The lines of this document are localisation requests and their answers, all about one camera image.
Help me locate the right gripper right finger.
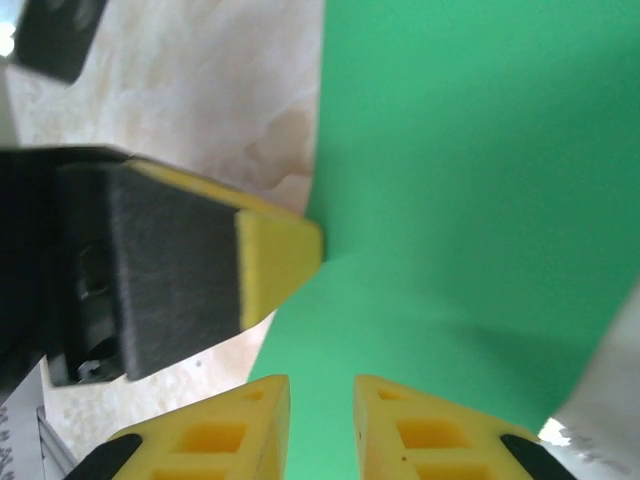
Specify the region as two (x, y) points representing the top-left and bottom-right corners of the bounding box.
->
(352, 373), (579, 480)

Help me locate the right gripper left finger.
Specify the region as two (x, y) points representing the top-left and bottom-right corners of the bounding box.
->
(62, 374), (292, 480)

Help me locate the green paper sheet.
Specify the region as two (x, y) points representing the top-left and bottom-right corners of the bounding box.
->
(247, 0), (640, 480)

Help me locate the aluminium side rail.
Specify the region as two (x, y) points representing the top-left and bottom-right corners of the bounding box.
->
(34, 404), (79, 480)

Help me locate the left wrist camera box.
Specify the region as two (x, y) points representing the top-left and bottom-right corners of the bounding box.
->
(13, 0), (107, 85)

